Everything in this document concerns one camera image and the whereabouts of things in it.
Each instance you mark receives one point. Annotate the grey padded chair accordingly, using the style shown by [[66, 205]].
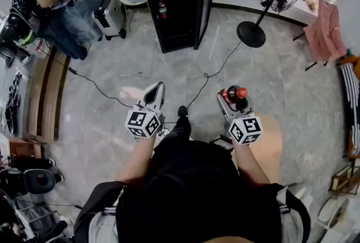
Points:
[[33, 181]]

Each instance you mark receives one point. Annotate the wooden step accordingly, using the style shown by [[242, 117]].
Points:
[[47, 95]]

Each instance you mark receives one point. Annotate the red label bottle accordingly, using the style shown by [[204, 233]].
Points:
[[162, 9]]

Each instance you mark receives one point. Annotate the person's right forearm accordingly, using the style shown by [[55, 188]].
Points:
[[250, 164]]

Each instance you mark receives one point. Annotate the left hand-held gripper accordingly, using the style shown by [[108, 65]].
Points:
[[142, 123]]

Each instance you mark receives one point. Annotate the wooden frame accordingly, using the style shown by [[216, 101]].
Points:
[[346, 180]]

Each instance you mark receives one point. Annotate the striped black white cloth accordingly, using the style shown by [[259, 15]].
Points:
[[351, 101]]

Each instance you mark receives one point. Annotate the person's black clothing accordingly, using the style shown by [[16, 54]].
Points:
[[194, 194]]

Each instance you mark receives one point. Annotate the table with plastic cover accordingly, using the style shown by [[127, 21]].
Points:
[[70, 19]]

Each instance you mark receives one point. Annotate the silver suitcase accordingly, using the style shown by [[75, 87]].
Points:
[[108, 19]]

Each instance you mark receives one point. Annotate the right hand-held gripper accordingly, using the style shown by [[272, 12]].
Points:
[[245, 128]]

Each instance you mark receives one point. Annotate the pink cloth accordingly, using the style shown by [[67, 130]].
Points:
[[324, 33]]

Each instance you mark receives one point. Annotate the person's left forearm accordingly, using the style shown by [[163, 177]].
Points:
[[137, 160]]

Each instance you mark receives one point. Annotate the black helmet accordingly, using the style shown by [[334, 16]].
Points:
[[15, 28]]

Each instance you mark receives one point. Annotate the dark drink bottle red cap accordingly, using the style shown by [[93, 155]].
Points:
[[234, 93]]

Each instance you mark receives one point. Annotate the person's black shoe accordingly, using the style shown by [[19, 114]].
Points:
[[182, 111]]

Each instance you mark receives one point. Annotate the black fridge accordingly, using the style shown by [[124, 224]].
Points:
[[180, 2]]

